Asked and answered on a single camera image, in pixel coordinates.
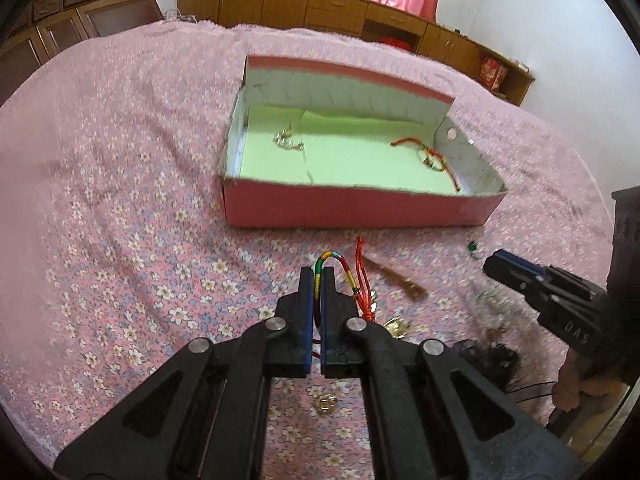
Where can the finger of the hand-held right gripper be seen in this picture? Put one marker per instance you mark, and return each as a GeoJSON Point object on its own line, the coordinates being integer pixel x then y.
{"type": "Point", "coordinates": [517, 261]}
{"type": "Point", "coordinates": [510, 280]}

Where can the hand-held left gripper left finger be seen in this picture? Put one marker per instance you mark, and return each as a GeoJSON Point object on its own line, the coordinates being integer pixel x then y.
{"type": "Point", "coordinates": [306, 320]}

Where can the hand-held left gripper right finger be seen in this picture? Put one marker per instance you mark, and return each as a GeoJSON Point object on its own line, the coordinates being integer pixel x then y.
{"type": "Point", "coordinates": [327, 320]}

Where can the green earring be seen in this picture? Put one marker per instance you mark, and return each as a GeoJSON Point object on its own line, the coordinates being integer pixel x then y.
{"type": "Point", "coordinates": [472, 247]}

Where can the black mesh hair bow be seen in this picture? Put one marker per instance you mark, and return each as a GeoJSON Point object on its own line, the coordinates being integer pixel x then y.
{"type": "Point", "coordinates": [490, 360]}

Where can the pink cardboard box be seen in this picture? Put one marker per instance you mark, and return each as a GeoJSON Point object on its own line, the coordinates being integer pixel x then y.
{"type": "Point", "coordinates": [350, 207]}

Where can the person's right hand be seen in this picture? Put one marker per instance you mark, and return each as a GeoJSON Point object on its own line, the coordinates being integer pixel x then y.
{"type": "Point", "coordinates": [597, 385]}

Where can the gold brown hair clip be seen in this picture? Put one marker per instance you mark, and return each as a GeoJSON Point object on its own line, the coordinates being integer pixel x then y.
{"type": "Point", "coordinates": [395, 275]}

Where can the dark wooden furniture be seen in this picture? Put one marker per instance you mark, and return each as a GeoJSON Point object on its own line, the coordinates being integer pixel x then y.
{"type": "Point", "coordinates": [627, 225]}

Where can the green paper liner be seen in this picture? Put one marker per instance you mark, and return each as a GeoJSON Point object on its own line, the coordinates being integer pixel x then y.
{"type": "Point", "coordinates": [350, 150]}

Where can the red printed box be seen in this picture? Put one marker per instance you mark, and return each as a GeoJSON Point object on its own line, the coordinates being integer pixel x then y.
{"type": "Point", "coordinates": [492, 74]}

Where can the small white item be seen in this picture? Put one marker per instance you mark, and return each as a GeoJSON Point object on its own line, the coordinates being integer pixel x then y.
{"type": "Point", "coordinates": [521, 66]}

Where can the red container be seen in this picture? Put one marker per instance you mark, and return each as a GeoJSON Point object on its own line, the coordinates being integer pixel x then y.
{"type": "Point", "coordinates": [397, 42]}

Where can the long wooden cabinet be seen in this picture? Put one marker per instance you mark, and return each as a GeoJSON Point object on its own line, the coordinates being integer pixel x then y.
{"type": "Point", "coordinates": [280, 5]}

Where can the dark wooden headboard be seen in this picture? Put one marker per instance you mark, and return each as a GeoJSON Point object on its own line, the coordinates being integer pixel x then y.
{"type": "Point", "coordinates": [60, 20]}

